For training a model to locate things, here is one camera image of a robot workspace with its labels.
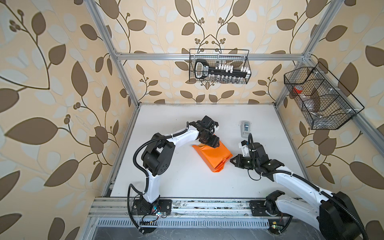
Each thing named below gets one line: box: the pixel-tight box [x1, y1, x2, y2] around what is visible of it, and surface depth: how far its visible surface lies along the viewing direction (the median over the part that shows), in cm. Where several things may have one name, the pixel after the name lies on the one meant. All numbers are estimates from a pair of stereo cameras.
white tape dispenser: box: [240, 120, 251, 139], surface depth 104 cm
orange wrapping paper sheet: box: [192, 141, 233, 173], surface depth 87 cm
